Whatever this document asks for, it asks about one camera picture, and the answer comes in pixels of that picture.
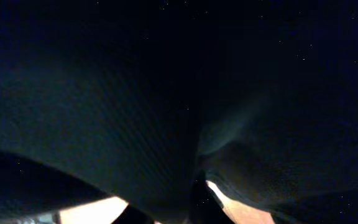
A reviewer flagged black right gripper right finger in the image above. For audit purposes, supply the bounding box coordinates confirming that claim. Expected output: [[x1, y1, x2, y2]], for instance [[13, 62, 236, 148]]
[[190, 179, 234, 224]]

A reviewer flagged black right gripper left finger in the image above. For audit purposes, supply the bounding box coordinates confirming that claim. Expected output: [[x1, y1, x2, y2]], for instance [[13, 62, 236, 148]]
[[112, 205, 154, 224]]

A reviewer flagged black t-shirt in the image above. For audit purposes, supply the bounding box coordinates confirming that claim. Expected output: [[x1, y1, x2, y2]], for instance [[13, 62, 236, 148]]
[[0, 1, 358, 223]]

